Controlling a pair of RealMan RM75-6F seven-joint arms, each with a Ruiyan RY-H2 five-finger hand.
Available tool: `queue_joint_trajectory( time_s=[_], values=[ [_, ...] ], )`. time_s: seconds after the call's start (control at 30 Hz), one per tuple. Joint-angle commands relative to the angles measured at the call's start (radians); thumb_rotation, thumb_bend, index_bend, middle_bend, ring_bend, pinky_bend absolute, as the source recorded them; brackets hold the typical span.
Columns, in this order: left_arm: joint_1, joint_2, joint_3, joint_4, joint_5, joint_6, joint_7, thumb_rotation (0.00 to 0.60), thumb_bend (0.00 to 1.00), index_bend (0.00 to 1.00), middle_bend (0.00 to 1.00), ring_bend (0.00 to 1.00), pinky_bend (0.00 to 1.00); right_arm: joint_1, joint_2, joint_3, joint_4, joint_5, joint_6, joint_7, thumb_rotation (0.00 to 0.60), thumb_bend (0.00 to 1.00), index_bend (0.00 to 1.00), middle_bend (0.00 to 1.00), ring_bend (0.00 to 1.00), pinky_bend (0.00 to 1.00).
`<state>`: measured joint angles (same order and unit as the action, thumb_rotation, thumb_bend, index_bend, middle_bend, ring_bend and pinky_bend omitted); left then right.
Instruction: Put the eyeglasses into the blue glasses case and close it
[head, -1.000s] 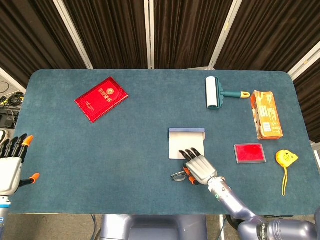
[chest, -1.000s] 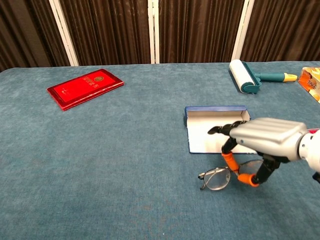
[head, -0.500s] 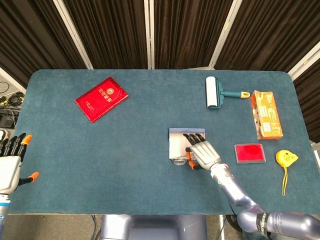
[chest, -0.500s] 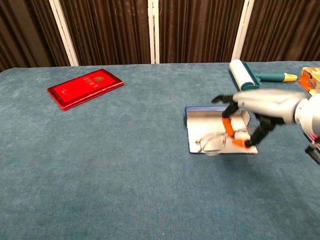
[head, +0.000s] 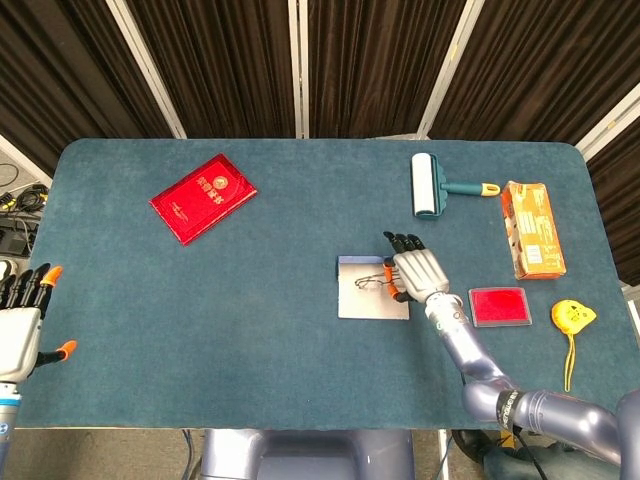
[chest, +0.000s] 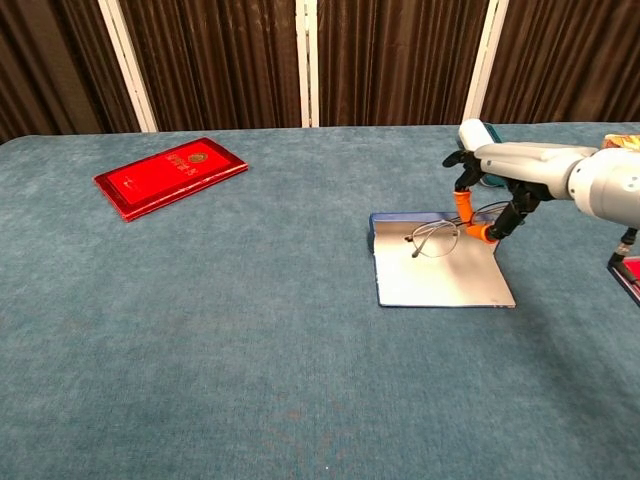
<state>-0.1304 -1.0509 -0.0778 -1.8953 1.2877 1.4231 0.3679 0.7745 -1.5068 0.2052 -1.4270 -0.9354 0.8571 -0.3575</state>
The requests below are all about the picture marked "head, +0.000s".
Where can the purple-grey robot base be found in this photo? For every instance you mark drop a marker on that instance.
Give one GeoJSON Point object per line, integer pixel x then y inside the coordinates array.
{"type": "Point", "coordinates": [300, 455]}

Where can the teal white lint roller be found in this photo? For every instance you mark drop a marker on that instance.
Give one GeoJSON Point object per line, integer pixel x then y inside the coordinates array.
{"type": "Point", "coordinates": [424, 185]}

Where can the thin-framed eyeglasses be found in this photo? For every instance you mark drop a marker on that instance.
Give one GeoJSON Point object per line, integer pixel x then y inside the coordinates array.
{"type": "Point", "coordinates": [364, 283]}

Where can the orange cardboard carton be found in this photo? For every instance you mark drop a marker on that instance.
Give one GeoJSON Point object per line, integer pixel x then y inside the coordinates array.
{"type": "Point", "coordinates": [535, 230]}

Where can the white and blue notepad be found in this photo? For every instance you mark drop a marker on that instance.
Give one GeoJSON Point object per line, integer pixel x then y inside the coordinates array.
{"type": "Point", "coordinates": [365, 305]}

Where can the red ink pad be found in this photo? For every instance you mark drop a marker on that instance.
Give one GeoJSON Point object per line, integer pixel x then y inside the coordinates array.
{"type": "Point", "coordinates": [500, 306]}

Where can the black power strip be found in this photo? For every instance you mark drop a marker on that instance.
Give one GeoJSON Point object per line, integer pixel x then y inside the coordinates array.
{"type": "Point", "coordinates": [15, 237]}

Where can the left purple-grey robot arm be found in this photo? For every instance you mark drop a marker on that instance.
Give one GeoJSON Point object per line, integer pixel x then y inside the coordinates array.
{"type": "Point", "coordinates": [7, 415]}

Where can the right purple-grey robot arm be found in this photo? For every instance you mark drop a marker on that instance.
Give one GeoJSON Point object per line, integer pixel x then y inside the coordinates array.
{"type": "Point", "coordinates": [465, 350]}

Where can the red certificate book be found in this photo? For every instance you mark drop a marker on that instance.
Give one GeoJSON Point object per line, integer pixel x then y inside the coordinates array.
{"type": "Point", "coordinates": [202, 200]}

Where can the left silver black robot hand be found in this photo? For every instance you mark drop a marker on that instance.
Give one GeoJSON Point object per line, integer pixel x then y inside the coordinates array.
{"type": "Point", "coordinates": [17, 335]}

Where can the blue felt table cover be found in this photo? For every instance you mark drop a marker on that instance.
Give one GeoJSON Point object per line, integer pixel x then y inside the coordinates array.
{"type": "Point", "coordinates": [250, 325]}

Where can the grey metal table leg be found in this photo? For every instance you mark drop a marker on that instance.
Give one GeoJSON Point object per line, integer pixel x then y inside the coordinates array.
{"type": "Point", "coordinates": [443, 447]}

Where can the brown curtain divider panel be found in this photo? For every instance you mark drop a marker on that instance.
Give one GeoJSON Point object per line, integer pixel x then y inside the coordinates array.
{"type": "Point", "coordinates": [60, 75]}
{"type": "Point", "coordinates": [540, 65]}
{"type": "Point", "coordinates": [375, 65]}
{"type": "Point", "coordinates": [225, 65]}
{"type": "Point", "coordinates": [620, 190]}

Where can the yellow tape measure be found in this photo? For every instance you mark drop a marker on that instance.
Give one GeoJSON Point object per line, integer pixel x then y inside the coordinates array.
{"type": "Point", "coordinates": [572, 315]}

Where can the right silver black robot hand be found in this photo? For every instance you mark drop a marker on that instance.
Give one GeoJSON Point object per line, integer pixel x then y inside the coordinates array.
{"type": "Point", "coordinates": [420, 272]}

